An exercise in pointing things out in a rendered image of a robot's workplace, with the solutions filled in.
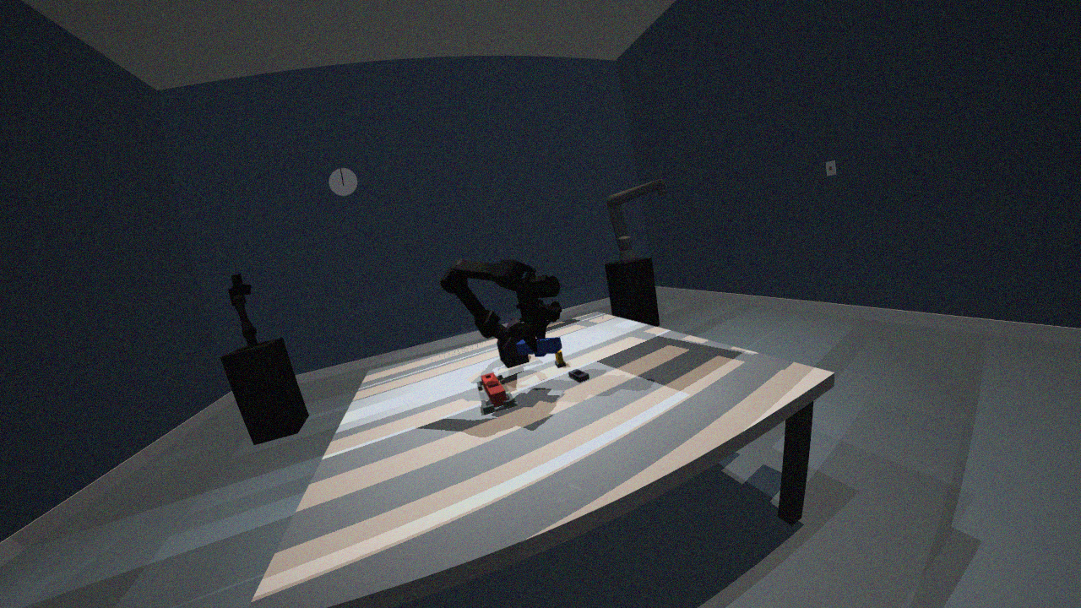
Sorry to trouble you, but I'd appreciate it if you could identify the blue rectangular block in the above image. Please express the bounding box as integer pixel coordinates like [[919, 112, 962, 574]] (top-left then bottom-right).
[[516, 338, 562, 357]]

